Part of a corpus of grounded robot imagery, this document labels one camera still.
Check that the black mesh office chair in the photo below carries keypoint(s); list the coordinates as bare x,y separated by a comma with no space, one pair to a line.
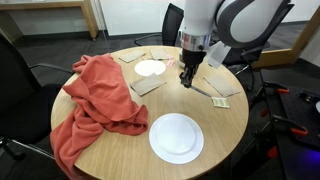
172,25

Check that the black side table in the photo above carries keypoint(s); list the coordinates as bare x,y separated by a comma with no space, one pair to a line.
296,150

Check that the large white plate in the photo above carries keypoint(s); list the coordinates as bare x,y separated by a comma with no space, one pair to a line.
176,137

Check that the small white paper plate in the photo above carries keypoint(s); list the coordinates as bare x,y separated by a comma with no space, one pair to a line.
150,67

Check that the pink sachet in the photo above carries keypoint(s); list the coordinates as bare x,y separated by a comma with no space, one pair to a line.
170,62
170,56

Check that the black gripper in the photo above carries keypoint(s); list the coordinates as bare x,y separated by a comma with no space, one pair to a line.
192,60

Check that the white mug cup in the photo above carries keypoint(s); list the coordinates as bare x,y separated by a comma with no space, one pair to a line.
181,58

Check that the tan card near edge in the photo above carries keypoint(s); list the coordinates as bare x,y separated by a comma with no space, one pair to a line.
131,55

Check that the orange fleece blanket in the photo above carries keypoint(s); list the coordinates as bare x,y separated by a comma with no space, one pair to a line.
100,93

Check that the wooden frame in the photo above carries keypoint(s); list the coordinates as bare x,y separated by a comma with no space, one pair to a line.
283,55

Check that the translucent plastic sheet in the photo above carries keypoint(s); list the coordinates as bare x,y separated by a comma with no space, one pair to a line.
218,54

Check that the black office chair chrome legs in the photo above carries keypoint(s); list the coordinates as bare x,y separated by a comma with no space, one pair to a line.
246,55

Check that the white green printed packet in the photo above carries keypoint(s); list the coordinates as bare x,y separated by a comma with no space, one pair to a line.
220,102

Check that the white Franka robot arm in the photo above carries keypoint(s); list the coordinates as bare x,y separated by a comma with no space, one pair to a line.
240,20

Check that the wooden desk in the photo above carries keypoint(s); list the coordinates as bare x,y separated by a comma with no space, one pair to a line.
50,5

